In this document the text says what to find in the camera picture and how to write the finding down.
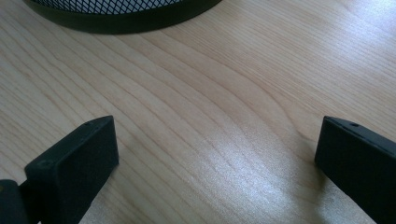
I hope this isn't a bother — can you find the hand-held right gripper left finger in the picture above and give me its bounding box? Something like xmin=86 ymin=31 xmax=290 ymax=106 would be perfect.
xmin=19 ymin=115 xmax=120 ymax=224

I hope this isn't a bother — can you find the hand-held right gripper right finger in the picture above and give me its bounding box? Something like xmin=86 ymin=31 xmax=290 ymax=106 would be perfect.
xmin=314 ymin=116 xmax=396 ymax=224

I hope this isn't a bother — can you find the black mesh basket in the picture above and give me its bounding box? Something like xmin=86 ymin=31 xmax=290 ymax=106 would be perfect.
xmin=21 ymin=0 xmax=224 ymax=35

